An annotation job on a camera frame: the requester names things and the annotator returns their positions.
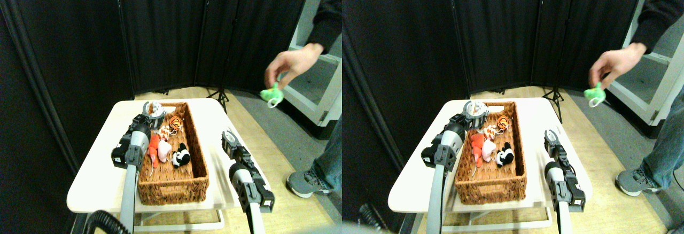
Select pink plush toy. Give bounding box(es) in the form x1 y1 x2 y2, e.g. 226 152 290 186
481 139 498 162
158 139 173 163

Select white table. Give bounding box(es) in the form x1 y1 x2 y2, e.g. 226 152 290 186
388 98 593 232
67 98 272 232

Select black ribbed hose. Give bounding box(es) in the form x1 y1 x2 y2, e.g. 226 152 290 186
359 203 388 234
83 210 132 234

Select person's legs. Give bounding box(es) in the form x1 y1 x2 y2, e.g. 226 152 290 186
616 84 684 197
286 114 342 199

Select person's hand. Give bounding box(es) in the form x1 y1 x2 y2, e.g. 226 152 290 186
589 43 648 90
265 43 325 91

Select black curtain stand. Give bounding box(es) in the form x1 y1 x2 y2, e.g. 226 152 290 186
542 19 568 124
207 19 236 115

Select black and white panda toy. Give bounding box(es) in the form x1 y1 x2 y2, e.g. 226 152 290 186
170 143 191 170
494 142 515 169

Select white shelf unit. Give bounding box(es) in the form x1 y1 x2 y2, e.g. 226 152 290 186
273 0 342 128
607 0 684 127

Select brown wicker basket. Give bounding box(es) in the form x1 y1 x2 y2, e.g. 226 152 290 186
455 102 527 206
138 102 210 206

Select green plush toy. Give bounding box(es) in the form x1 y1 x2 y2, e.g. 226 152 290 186
583 82 608 108
259 82 285 109

